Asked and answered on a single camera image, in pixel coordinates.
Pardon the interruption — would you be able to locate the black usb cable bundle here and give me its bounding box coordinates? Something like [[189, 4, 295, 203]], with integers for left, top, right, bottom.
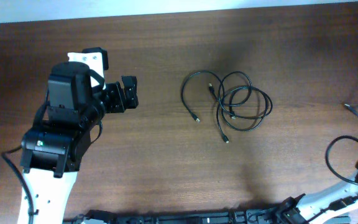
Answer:
[[180, 70, 273, 144]]

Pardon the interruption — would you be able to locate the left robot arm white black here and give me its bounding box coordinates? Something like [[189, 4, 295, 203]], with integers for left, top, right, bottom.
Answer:
[[18, 62, 139, 223]]

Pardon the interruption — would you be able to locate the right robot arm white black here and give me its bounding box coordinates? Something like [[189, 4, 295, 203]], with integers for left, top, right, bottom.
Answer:
[[274, 161, 358, 223]]

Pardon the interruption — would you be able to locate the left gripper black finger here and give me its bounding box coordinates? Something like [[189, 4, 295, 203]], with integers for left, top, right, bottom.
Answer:
[[126, 93, 139, 109], [122, 76, 137, 96]]

